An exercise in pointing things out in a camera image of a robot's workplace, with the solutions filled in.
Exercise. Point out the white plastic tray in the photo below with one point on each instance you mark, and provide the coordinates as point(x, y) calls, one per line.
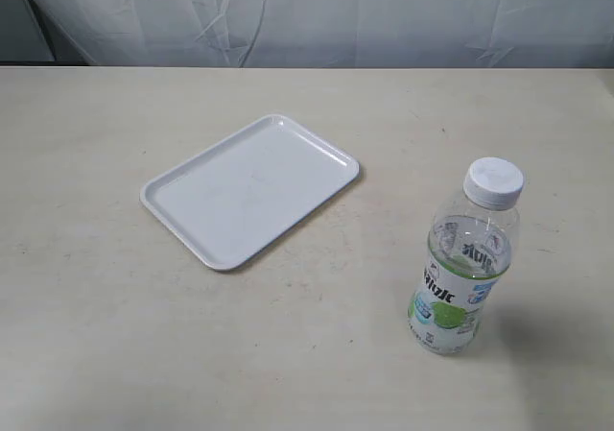
point(232, 200)

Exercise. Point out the white backdrop cloth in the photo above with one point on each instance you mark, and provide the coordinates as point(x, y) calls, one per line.
point(310, 33)

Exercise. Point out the clear water bottle green label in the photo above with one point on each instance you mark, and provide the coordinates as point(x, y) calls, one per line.
point(470, 245)

